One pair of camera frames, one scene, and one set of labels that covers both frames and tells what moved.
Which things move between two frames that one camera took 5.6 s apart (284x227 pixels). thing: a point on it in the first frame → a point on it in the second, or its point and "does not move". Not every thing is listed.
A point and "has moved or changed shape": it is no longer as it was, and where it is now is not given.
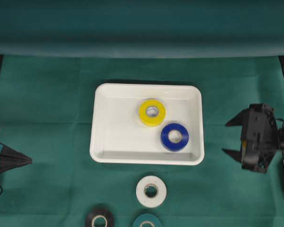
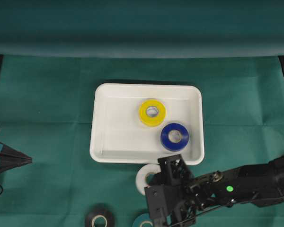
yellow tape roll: [152, 121] does not move
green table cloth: [55, 53] does not move
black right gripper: [260, 136] → [173, 199]
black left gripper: [8, 158] does not move
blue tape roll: [174, 146] does not move
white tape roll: [153, 202] has moved or changed shape
